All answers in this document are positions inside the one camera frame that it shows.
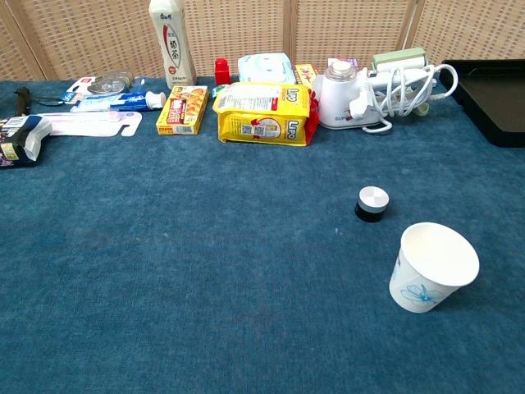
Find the white paper cup blue print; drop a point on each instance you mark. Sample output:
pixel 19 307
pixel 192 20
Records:
pixel 414 283

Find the black jar silver lid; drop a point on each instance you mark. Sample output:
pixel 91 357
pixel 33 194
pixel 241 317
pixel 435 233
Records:
pixel 371 205

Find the yellow Lipo snack bag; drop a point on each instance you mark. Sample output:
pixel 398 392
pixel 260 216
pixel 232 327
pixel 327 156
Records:
pixel 262 119

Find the blue table cloth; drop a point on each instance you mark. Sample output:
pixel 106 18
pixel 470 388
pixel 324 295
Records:
pixel 205 267

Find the small green candy pack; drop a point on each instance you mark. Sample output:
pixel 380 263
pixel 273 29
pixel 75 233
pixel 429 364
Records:
pixel 217 91

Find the yellow food box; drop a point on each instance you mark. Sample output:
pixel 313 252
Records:
pixel 182 111

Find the light blue wet wipes pack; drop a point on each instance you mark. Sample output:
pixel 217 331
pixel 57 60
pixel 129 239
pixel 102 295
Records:
pixel 264 67

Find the yellow red small carton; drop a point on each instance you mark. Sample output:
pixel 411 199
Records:
pixel 305 74

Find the small red box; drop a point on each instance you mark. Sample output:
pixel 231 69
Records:
pixel 223 71

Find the blue white toothpaste tube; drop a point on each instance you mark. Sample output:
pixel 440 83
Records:
pixel 123 102

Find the woven rattan folding screen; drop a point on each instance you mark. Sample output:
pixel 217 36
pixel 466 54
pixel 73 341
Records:
pixel 246 24

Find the milk tea bottle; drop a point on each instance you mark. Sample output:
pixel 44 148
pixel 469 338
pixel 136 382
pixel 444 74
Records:
pixel 172 49

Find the white toothbrush card pack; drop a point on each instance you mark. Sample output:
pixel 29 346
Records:
pixel 94 125

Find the green lint roller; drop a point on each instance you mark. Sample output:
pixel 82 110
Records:
pixel 398 59

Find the hooks blister pack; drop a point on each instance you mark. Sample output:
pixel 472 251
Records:
pixel 106 82

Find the black plastic tray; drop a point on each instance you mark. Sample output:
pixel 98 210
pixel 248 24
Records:
pixel 492 94

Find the dark blue snack package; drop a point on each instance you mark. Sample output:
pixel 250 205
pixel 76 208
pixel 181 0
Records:
pixel 16 139

